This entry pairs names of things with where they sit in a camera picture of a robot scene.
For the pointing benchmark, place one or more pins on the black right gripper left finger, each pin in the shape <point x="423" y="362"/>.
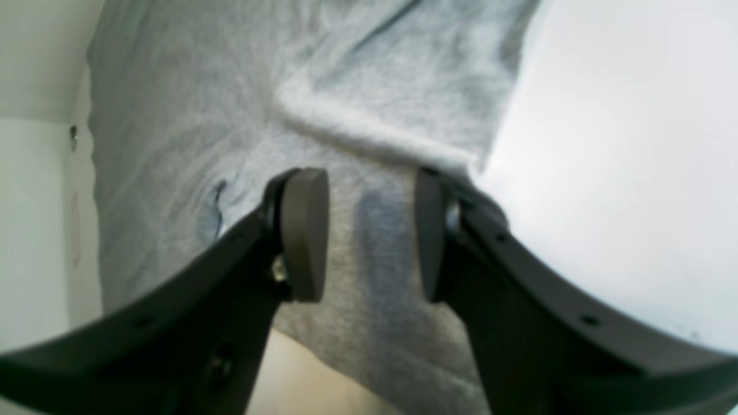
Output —
<point x="193" y="345"/>

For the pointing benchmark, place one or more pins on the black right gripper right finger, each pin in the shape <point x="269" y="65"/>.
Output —
<point x="541" y="345"/>

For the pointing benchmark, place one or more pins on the grey T-shirt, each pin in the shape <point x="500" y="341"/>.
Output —
<point x="196" y="105"/>

